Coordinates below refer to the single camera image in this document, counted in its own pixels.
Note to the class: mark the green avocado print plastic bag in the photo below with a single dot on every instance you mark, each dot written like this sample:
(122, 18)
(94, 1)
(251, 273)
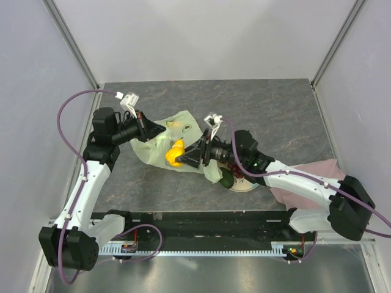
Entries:
(179, 126)

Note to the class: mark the aluminium frame post right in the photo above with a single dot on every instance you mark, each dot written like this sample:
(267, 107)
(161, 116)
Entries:
(342, 33)

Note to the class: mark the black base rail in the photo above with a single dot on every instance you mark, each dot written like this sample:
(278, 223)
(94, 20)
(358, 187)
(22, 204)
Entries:
(263, 226)

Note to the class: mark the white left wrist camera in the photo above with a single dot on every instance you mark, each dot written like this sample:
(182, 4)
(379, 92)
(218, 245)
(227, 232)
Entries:
(128, 102)

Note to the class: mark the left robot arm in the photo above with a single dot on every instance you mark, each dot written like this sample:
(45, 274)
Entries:
(73, 242)

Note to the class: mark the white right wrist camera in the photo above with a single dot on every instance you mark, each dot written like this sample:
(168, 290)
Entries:
(214, 121)

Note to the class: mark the white slotted cable duct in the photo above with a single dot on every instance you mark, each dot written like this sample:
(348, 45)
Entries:
(117, 250)

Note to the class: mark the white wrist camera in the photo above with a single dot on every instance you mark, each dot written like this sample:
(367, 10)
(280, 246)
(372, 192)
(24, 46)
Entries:
(214, 121)
(128, 102)

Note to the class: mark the green avocado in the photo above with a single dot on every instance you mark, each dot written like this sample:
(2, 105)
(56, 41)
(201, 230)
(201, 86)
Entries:
(227, 180)

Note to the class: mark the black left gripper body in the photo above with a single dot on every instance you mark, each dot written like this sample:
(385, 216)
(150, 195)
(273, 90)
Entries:
(133, 129)

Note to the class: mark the aluminium frame post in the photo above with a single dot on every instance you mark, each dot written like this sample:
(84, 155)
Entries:
(60, 22)
(342, 33)

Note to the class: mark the aluminium frame post left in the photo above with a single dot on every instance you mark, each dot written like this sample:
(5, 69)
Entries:
(60, 22)

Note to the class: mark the pink cloth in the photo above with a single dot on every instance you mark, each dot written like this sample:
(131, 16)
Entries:
(327, 168)

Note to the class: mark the cream ceramic plate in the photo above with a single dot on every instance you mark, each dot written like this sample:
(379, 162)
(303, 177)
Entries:
(241, 185)

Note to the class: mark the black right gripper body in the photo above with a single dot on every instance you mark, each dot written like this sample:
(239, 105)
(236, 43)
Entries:
(215, 150)

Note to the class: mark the red grape bunch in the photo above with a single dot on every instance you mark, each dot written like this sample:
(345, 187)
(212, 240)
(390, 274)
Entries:
(235, 170)

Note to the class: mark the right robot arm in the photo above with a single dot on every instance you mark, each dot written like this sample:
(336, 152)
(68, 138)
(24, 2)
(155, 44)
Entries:
(343, 204)

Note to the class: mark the yellow pear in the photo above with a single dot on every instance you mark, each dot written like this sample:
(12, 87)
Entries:
(177, 150)

